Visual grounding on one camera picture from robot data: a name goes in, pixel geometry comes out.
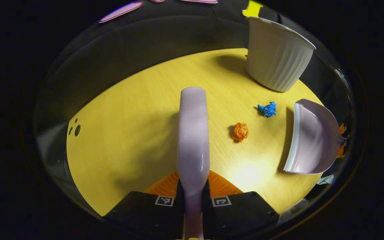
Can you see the blue paper ball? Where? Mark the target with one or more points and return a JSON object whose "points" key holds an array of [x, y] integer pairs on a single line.
{"points": [[268, 110]]}

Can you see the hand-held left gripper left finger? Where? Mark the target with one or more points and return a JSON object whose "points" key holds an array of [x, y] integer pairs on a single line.
{"points": [[142, 211]]}

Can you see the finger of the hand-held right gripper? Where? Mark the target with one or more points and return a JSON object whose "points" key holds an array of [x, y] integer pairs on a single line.
{"points": [[341, 150], [342, 129]]}

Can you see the lilac dustpan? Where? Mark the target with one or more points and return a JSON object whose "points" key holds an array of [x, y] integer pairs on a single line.
{"points": [[312, 140]]}

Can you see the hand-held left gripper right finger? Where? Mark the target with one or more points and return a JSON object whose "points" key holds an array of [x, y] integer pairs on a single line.
{"points": [[242, 213]]}

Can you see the orange paper ball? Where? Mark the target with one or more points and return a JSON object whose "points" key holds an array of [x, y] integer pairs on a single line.
{"points": [[240, 131]]}

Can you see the white ribbed garbage bin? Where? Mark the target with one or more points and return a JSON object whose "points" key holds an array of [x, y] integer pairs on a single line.
{"points": [[275, 56]]}

